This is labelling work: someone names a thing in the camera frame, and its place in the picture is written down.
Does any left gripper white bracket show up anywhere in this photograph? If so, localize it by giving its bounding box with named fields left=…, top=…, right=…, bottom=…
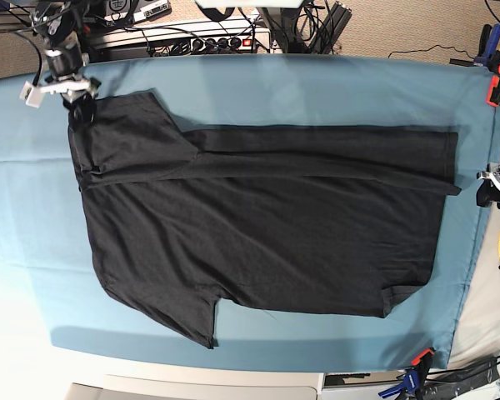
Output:
left=476, top=162, right=500, bottom=210

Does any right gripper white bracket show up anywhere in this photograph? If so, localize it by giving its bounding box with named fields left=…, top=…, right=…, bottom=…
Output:
left=19, top=77, right=101, bottom=128

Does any dark grey T-shirt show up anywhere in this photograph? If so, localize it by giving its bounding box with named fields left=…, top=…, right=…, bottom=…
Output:
left=68, top=92, right=460, bottom=348

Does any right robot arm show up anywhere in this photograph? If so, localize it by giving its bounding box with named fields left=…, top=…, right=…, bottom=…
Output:
left=20, top=1, right=101, bottom=128

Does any orange black clamp upper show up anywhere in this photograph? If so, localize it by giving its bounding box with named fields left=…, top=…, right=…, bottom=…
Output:
left=486, top=50, right=500, bottom=107

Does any teal table cloth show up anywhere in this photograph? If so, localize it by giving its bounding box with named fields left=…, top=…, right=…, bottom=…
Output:
left=0, top=55, right=500, bottom=373

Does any white power strip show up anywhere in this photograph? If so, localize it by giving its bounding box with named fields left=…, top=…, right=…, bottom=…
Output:
left=142, top=25, right=272, bottom=57

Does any blue orange clamp lower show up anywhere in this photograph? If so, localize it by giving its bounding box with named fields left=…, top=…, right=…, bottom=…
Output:
left=378, top=347, right=435, bottom=400

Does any white tray bottom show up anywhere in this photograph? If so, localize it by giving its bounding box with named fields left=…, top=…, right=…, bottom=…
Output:
left=65, top=375, right=319, bottom=399

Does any blue handled clamp top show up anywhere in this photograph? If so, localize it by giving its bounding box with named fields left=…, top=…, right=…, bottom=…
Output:
left=473, top=23, right=500, bottom=66

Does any black bag with cables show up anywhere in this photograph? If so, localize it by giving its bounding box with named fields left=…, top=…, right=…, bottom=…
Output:
left=420, top=355, right=500, bottom=399

